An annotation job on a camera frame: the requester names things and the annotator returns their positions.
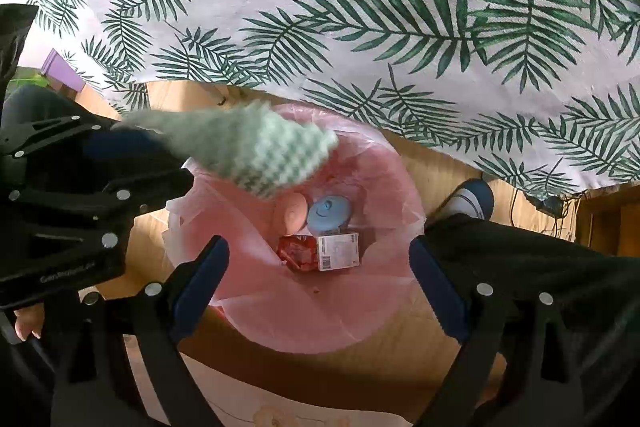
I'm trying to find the orange silicone cup lid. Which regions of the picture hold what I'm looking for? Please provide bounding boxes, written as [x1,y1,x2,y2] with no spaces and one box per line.
[274,193,309,233]

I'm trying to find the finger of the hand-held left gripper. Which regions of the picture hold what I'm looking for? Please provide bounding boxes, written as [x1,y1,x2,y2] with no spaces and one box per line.
[0,114,172,159]
[0,168,197,258]

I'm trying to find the person's right leg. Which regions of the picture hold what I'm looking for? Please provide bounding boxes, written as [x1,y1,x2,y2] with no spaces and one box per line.
[424,213,640,363]

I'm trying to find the purple plastic container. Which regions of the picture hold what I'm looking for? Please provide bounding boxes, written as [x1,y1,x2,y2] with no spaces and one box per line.
[42,49,84,94]

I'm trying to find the waste bin with pink liner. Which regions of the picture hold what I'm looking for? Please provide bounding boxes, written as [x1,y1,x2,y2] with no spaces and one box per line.
[165,102,427,354]

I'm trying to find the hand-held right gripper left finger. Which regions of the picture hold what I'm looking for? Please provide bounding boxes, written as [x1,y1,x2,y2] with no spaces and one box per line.
[50,234,231,427]

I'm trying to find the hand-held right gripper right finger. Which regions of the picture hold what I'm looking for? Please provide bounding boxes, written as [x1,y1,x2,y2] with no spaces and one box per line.
[409,237,586,427]

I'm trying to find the white box with barcode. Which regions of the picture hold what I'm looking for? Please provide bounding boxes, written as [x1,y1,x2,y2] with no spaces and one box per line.
[316,232,361,272]

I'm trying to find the green white zigzag sponge cloth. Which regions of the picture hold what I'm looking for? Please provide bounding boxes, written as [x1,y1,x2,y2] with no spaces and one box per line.
[120,101,339,200]

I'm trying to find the blue silicone cup lid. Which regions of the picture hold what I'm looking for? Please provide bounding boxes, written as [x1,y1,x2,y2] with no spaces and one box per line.
[306,194,352,236]

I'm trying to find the black floor cables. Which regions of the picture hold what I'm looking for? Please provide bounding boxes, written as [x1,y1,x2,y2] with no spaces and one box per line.
[509,187,577,235]

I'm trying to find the red snack packet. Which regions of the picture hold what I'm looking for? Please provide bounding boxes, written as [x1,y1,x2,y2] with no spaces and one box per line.
[279,234,319,271]

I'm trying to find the wooden side cabinet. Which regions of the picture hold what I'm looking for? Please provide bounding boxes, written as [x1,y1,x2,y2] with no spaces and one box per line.
[574,187,640,259]

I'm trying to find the blue white shoe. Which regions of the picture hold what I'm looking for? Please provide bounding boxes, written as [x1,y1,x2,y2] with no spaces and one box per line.
[440,179,496,224]

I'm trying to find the person's left hand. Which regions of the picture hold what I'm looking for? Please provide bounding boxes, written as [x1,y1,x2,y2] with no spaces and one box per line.
[14,303,46,341]

